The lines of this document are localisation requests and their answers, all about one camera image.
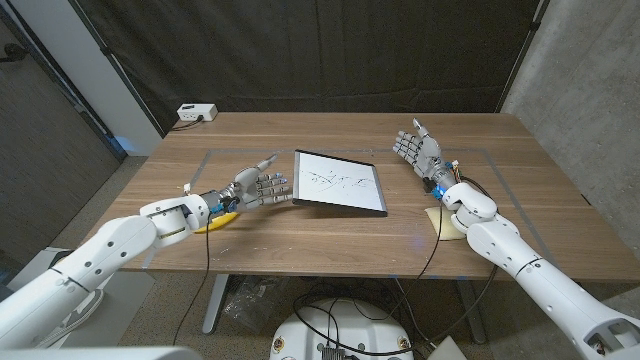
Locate thin black left wrist cable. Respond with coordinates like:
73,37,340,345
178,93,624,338
172,214,211,346

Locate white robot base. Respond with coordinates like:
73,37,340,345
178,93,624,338
269,298,415,360

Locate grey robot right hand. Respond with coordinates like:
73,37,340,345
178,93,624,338
392,117,460,194

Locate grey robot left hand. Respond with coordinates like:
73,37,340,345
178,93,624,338
215,153,294,214

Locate white power strip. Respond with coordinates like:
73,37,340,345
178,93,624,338
176,103,219,123

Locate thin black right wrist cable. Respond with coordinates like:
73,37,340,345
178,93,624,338
357,194,446,324

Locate small black-framed whiteboard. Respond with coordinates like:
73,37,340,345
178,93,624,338
291,148,389,218

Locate clear plastic bag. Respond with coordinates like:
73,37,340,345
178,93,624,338
222,276,290,334

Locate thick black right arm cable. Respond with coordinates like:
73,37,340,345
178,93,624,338
292,173,501,357

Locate beige sponge piece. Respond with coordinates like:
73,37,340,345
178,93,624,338
424,206,466,242

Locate black backdrop stand pole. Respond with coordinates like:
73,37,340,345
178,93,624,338
496,0,551,114
67,0,166,139

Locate grey tape rectangle outline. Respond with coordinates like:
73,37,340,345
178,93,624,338
142,146,557,269

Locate white flat board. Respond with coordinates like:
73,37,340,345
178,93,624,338
427,335,469,360

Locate white robot chest cover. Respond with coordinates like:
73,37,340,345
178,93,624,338
0,346,204,360

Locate black power strip cord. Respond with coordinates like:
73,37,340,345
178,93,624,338
169,115,205,132

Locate yellow toy banana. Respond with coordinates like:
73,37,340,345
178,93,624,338
193,211,240,235

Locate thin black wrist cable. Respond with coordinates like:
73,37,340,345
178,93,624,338
357,194,446,324
172,214,211,346

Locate grey metal table leg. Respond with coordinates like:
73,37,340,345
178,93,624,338
455,279,487,345
202,273,231,335

